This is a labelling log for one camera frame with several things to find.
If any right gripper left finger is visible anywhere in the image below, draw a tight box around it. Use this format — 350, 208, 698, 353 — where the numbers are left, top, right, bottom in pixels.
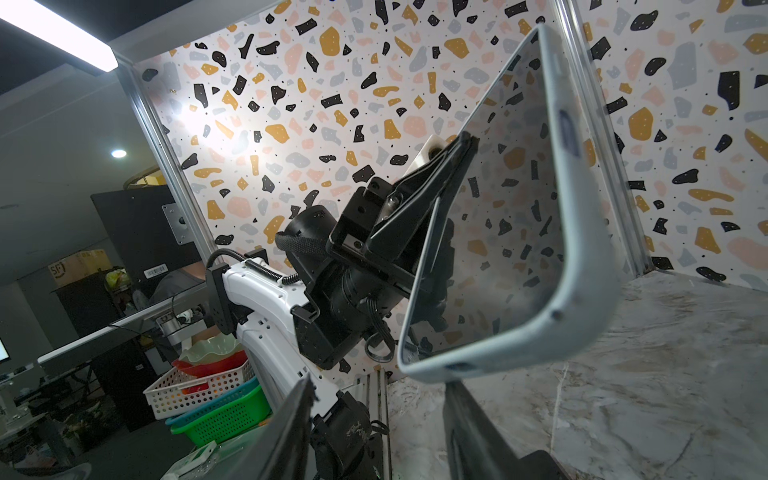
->
224, 377, 315, 479

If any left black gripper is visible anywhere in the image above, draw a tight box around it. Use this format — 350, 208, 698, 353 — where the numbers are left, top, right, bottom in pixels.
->
275, 132, 479, 369

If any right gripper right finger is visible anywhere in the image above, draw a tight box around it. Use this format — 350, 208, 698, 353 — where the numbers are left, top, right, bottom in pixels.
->
443, 381, 568, 480

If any black phone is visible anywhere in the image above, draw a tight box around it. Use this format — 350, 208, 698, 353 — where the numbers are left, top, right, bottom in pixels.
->
398, 24, 620, 383

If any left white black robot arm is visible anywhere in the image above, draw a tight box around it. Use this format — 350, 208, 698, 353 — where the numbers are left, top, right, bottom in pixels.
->
206, 133, 478, 479

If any green plastic basket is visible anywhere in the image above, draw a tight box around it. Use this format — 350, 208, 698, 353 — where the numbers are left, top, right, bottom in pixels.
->
165, 378, 271, 447

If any white plastic basket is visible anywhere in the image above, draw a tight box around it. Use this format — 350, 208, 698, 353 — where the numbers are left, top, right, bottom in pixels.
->
143, 360, 254, 420

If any cardboard box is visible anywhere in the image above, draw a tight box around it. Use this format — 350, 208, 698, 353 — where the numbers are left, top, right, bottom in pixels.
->
48, 249, 112, 287

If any white LED light bar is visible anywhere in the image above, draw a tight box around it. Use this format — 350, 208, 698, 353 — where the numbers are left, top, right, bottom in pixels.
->
1, 0, 118, 72

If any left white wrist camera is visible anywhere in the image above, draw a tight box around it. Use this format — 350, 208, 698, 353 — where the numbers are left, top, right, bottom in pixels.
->
403, 135, 450, 177

